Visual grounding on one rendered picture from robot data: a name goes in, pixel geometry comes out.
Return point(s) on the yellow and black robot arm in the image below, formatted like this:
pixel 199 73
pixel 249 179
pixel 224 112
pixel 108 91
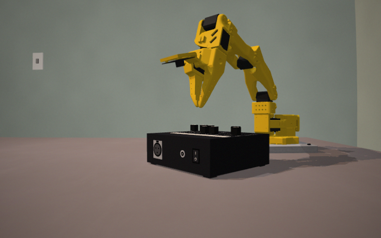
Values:
pixel 219 32

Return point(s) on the black lighting desk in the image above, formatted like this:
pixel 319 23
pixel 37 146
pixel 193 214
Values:
pixel 208 152

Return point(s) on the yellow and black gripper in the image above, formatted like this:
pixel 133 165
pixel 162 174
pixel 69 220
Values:
pixel 203 65

